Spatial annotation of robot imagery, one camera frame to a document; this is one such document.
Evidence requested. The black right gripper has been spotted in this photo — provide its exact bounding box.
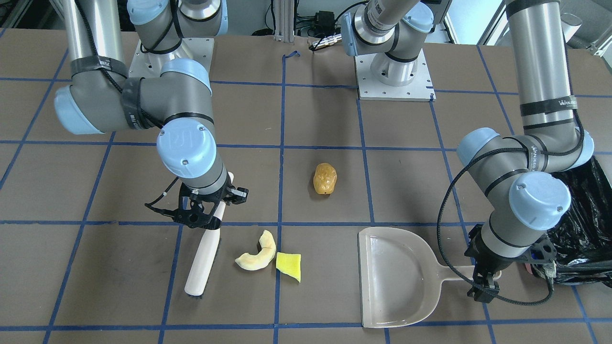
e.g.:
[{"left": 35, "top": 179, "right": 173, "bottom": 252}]
[{"left": 145, "top": 178, "right": 249, "bottom": 229}]

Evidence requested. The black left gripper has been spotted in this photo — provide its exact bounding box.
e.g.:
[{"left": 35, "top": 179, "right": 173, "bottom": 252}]
[{"left": 465, "top": 224, "right": 557, "bottom": 303}]

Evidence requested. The white hand brush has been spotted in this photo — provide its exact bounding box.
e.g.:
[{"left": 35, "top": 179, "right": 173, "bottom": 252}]
[{"left": 184, "top": 172, "right": 235, "bottom": 299}]

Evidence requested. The pale curved peel piece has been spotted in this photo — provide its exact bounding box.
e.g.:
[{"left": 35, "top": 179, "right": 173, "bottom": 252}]
[{"left": 234, "top": 229, "right": 277, "bottom": 271}]

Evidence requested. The beige plastic dustpan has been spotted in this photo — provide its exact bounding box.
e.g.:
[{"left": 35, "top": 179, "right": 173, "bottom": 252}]
[{"left": 358, "top": 226, "right": 481, "bottom": 329}]

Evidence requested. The yellow green sponge piece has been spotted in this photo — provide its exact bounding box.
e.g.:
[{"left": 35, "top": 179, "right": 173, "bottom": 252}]
[{"left": 276, "top": 252, "right": 302, "bottom": 283}]

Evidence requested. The yellow toy potato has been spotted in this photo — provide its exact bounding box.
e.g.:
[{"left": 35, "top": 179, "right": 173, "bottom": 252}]
[{"left": 313, "top": 162, "right": 338, "bottom": 194}]

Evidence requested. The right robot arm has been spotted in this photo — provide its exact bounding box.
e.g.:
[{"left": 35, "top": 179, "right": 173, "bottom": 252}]
[{"left": 54, "top": 0, "right": 248, "bottom": 229}]

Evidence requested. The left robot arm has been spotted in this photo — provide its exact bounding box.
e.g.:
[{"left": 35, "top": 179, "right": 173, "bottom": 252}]
[{"left": 457, "top": 0, "right": 594, "bottom": 303}]

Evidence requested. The black trash bag bin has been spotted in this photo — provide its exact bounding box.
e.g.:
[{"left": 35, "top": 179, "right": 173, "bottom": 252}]
[{"left": 545, "top": 157, "right": 612, "bottom": 287}]

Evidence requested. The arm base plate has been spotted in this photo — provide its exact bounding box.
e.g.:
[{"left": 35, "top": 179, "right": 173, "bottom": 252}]
[
  {"left": 129, "top": 38, "right": 216, "bottom": 78},
  {"left": 354, "top": 50, "right": 437, "bottom": 102}
]

